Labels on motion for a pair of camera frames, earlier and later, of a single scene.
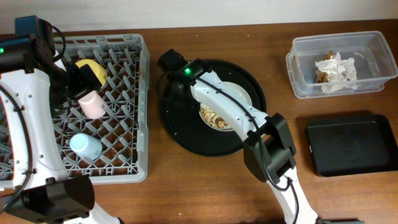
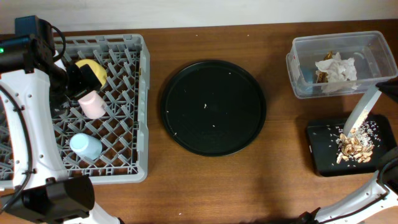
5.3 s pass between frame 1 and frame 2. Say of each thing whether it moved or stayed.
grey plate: moved
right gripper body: moved
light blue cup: stayed
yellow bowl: stayed
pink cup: stayed
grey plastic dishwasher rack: stayed
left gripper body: stayed
